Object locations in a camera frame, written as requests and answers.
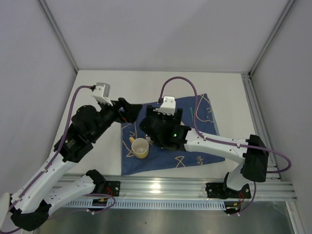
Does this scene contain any aluminium right side rail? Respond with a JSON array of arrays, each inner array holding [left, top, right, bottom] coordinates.
[[241, 72, 283, 181]]

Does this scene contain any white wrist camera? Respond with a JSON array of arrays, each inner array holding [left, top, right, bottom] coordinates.
[[157, 96, 176, 116], [91, 82, 113, 106]]

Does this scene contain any yellow plastic cup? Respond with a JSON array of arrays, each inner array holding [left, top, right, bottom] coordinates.
[[129, 136, 149, 159]]

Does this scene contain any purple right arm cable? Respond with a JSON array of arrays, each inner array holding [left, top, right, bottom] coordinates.
[[158, 77, 292, 213]]

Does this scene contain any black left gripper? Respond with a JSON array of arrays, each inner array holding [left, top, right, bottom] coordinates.
[[89, 97, 142, 142]]

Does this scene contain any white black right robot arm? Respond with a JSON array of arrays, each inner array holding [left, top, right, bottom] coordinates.
[[139, 105, 269, 197]]

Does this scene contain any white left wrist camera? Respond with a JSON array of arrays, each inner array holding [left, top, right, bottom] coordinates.
[[91, 82, 113, 106]]

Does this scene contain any white slotted cable duct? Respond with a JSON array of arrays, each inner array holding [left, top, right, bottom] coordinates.
[[65, 198, 226, 211]]

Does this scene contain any aluminium corner post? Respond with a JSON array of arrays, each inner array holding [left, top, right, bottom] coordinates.
[[248, 0, 297, 77], [36, 0, 79, 74]]

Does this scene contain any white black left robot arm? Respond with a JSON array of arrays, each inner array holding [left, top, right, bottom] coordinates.
[[9, 97, 142, 231]]

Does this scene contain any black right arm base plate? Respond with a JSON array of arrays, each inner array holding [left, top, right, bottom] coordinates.
[[205, 182, 252, 199]]

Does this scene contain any aluminium left corner post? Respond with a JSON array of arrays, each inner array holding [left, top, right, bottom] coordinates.
[[36, 0, 79, 74]]

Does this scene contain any aluminium right corner post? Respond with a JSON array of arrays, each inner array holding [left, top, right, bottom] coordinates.
[[248, 0, 297, 77]]

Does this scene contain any aluminium front mounting rail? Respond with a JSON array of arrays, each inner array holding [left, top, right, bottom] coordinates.
[[52, 173, 298, 202]]

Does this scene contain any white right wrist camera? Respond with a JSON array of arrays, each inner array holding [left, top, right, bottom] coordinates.
[[157, 96, 176, 116]]

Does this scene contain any metal spoon green handle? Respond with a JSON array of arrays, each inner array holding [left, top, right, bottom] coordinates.
[[145, 136, 153, 144]]

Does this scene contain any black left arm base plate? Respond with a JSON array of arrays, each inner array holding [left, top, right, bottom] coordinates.
[[96, 180, 121, 197]]

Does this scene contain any blue fish-pattern cloth placemat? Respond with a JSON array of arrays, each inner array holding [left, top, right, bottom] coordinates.
[[121, 94, 225, 176]]

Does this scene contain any iridescent green fork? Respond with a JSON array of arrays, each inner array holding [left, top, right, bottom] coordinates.
[[190, 107, 194, 121]]

